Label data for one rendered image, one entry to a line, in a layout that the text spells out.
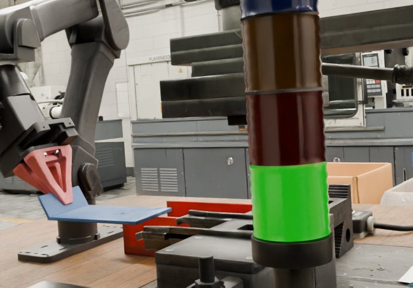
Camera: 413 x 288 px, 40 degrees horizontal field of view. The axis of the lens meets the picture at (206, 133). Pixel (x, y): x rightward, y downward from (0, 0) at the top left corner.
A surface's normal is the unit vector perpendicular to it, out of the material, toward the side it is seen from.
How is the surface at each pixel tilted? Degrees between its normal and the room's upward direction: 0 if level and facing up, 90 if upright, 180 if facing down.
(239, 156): 90
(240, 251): 0
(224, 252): 0
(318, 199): 76
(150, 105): 90
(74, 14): 94
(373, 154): 90
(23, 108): 59
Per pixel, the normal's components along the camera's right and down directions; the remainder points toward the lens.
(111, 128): 0.82, -0.02
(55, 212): 0.69, -0.53
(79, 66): -0.34, -0.41
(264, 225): -0.76, -0.16
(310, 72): 0.51, -0.23
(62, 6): 0.92, -0.09
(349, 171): -0.57, 0.14
